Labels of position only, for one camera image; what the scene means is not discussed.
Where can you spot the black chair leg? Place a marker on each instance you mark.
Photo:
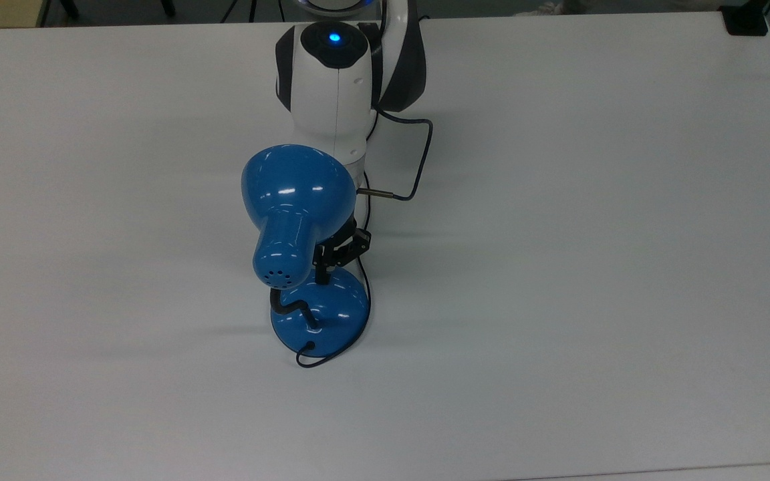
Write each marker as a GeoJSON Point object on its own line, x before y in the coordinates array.
{"type": "Point", "coordinates": [168, 7]}
{"type": "Point", "coordinates": [69, 8]}

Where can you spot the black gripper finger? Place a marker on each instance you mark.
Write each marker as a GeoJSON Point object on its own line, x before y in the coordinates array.
{"type": "Point", "coordinates": [343, 254]}
{"type": "Point", "coordinates": [323, 267]}

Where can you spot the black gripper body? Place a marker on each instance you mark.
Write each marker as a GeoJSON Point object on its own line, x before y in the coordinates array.
{"type": "Point", "coordinates": [357, 239]}

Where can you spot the blue gooseneck desk lamp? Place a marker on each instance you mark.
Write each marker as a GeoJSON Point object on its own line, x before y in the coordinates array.
{"type": "Point", "coordinates": [295, 187]}

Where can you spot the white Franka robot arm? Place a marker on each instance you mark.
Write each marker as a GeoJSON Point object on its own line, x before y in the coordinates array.
{"type": "Point", "coordinates": [331, 87]}

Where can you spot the black tripod legs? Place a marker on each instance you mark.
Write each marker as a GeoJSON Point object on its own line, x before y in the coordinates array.
{"type": "Point", "coordinates": [251, 8]}

